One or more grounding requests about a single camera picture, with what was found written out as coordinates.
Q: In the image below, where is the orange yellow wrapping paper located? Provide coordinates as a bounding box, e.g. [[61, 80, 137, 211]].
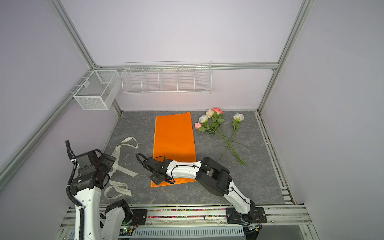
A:
[[153, 112, 197, 185]]

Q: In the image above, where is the small pink fake rose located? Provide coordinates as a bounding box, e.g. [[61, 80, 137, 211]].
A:
[[194, 121, 235, 151]]

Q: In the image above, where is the white fake rose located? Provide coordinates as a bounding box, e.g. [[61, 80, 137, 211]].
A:
[[225, 113, 244, 165], [198, 115, 248, 166]]

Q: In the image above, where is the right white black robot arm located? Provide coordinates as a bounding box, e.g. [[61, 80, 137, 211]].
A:
[[136, 154, 261, 227]]

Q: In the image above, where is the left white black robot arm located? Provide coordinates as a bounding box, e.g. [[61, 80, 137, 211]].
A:
[[65, 140, 134, 240]]

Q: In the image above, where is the cream printed ribbon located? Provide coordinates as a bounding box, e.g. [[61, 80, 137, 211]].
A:
[[104, 137, 139, 200]]

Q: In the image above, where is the small white mesh basket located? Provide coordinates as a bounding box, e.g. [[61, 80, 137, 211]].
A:
[[74, 70, 122, 111]]

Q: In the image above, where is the white vent grille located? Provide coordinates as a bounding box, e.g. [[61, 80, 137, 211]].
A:
[[130, 226, 245, 240]]

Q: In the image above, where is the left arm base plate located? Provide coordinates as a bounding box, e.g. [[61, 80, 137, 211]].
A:
[[129, 209, 148, 226]]

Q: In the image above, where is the long white wire basket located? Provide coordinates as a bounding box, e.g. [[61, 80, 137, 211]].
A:
[[122, 61, 213, 94]]

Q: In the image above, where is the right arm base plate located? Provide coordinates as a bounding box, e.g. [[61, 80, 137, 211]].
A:
[[226, 207, 267, 226]]

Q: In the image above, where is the aluminium mounting rail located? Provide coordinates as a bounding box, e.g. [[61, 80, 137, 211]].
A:
[[59, 203, 313, 229]]

